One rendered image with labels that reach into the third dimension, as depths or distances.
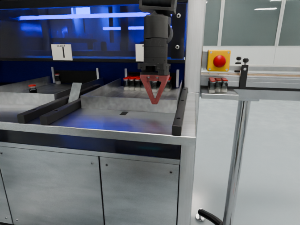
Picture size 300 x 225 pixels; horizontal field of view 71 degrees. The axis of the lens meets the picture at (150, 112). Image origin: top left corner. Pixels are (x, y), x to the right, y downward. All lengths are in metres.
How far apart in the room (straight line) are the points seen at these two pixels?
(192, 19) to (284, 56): 5.02
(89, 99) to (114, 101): 0.07
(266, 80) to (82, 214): 1.04
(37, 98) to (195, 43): 0.53
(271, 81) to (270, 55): 4.70
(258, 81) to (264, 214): 1.01
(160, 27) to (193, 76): 0.32
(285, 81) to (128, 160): 0.69
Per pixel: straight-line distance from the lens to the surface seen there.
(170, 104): 0.54
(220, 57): 0.75
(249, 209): 1.70
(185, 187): 0.96
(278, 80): 0.95
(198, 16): 0.78
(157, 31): 0.50
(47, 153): 1.12
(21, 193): 1.35
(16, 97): 0.73
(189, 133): 0.42
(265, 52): 5.60
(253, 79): 0.92
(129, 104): 0.56
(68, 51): 0.91
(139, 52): 0.80
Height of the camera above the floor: 1.04
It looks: 17 degrees down
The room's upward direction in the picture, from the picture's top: straight up
